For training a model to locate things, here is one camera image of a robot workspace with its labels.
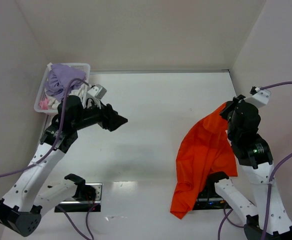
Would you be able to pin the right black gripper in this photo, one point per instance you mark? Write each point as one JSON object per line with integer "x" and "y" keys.
{"x": 230, "y": 108}

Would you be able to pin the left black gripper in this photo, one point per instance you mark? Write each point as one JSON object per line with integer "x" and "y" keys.
{"x": 108, "y": 117}

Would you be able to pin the orange t shirt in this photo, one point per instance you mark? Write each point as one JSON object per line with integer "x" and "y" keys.
{"x": 203, "y": 151}

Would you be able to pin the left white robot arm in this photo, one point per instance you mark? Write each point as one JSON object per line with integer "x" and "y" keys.
{"x": 23, "y": 206}

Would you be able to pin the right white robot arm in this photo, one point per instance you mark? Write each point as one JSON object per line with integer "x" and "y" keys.
{"x": 266, "y": 218}

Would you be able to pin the white t shirt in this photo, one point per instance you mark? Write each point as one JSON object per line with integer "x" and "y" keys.
{"x": 54, "y": 99}

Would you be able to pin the white plastic laundry basket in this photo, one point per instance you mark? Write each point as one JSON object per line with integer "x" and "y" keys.
{"x": 76, "y": 84}

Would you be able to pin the purple t shirt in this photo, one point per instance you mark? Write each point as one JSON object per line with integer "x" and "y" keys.
{"x": 60, "y": 75}

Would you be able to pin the pink cloth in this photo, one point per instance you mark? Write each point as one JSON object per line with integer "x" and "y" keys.
{"x": 44, "y": 104}

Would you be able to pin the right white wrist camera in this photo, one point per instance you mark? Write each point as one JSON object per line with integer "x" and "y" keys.
{"x": 259, "y": 97}

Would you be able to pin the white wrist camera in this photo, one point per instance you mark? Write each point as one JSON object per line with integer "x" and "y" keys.
{"x": 259, "y": 97}
{"x": 97, "y": 91}

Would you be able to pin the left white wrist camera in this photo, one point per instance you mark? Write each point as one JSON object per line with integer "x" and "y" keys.
{"x": 97, "y": 91}

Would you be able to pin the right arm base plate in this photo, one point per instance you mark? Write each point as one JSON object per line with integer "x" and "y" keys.
{"x": 208, "y": 199}

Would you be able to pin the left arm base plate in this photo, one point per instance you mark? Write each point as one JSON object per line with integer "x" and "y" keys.
{"x": 91, "y": 200}

